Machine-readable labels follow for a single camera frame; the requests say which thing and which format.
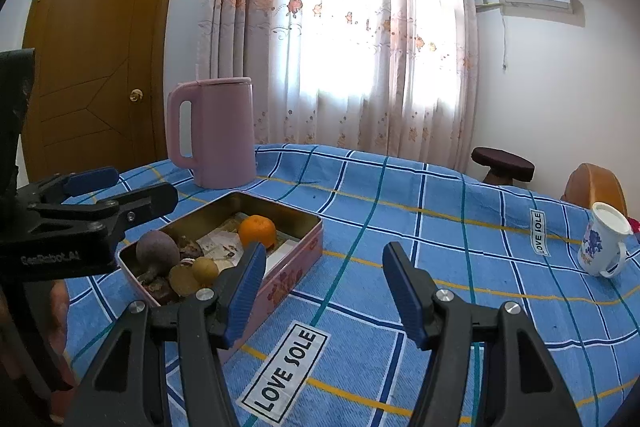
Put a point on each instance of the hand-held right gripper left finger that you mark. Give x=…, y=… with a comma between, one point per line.
x=245, y=292

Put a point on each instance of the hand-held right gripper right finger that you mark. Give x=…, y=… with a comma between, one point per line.
x=402, y=292

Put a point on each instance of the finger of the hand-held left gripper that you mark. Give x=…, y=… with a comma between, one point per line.
x=92, y=179
x=150, y=202

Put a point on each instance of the small tan round fruit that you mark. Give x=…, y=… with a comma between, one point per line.
x=182, y=281
x=206, y=269

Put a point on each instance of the pink tin box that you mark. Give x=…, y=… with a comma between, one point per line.
x=290, y=272

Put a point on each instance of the purple passion fruit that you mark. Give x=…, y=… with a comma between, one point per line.
x=157, y=252

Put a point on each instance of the orange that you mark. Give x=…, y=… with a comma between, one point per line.
x=256, y=232

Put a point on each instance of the wrinkled brown fruit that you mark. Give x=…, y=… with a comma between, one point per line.
x=191, y=248

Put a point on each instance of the printed paper sheet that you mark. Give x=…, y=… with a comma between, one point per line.
x=220, y=242

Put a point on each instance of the blue checked tablecloth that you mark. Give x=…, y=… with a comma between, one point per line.
x=425, y=217

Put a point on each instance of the brass door knob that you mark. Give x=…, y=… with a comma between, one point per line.
x=136, y=96

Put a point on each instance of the pink electric kettle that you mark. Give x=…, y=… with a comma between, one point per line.
x=220, y=132

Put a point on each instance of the wooden door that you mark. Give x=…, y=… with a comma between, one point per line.
x=100, y=32

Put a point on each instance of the dark brown round stool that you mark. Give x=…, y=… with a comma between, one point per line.
x=502, y=159

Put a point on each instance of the white mug with blue print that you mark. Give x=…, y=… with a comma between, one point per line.
x=597, y=242

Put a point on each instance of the brown leather armchair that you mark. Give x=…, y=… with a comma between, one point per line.
x=595, y=184

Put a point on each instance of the red cloth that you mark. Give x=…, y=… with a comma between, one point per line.
x=634, y=225

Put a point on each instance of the sheer floral curtain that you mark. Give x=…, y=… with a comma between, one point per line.
x=340, y=32

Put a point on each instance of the air conditioner pipe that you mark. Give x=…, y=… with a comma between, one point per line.
x=487, y=4

